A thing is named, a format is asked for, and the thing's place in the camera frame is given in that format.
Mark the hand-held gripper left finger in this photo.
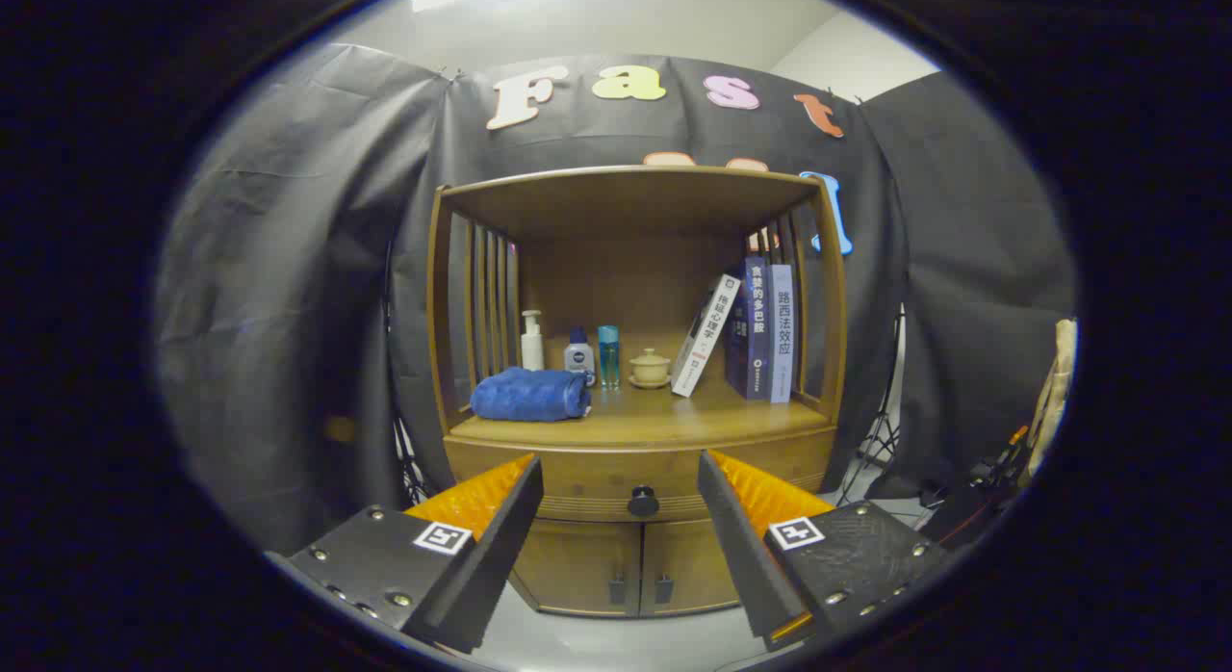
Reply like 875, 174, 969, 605
265, 452, 545, 654

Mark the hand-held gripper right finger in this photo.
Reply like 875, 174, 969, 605
697, 449, 954, 652

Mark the black tripod stand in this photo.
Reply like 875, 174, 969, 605
390, 412, 429, 507
835, 306, 906, 504

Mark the short dark blue book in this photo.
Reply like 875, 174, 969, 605
725, 287, 754, 396

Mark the beige lidded teacup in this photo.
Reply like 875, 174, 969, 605
629, 348, 673, 391

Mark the wooden drawer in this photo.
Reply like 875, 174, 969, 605
443, 429, 836, 524

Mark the black device with orange parts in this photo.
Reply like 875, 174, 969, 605
919, 425, 1036, 548

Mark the tall blue book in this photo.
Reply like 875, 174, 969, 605
743, 256, 773, 401

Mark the white bottle with blue cap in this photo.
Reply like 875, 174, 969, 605
564, 327, 597, 389

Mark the wooden cabinet door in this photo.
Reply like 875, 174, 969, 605
639, 518, 742, 615
510, 518, 643, 617

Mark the wooden cabinet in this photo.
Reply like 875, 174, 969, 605
426, 165, 850, 620

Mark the lavender book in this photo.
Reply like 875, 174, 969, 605
768, 264, 798, 404

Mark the beige wooden object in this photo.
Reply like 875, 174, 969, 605
1028, 318, 1079, 476

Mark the white book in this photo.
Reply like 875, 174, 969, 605
671, 273, 743, 399

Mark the blue folded towel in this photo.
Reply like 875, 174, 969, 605
470, 367, 595, 423

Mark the wooden countertop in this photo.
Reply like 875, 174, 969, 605
449, 330, 834, 447

